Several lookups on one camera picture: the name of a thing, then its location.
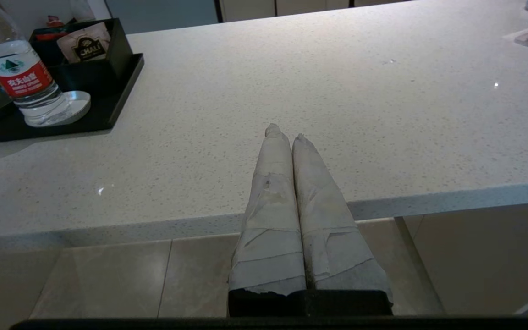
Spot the grey sink base cabinet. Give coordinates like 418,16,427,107
218,0,352,22

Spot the white round coaster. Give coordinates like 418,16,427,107
28,90,92,127

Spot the black rectangular serving tray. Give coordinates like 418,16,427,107
0,53,145,146

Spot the black compartment box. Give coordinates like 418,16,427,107
29,18,134,82

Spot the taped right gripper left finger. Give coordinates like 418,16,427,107
228,123,307,294

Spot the white tea bag packet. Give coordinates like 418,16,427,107
56,22,111,63

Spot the white plastic floor bag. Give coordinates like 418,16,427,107
69,0,98,22

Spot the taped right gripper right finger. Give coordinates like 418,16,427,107
291,134,393,303

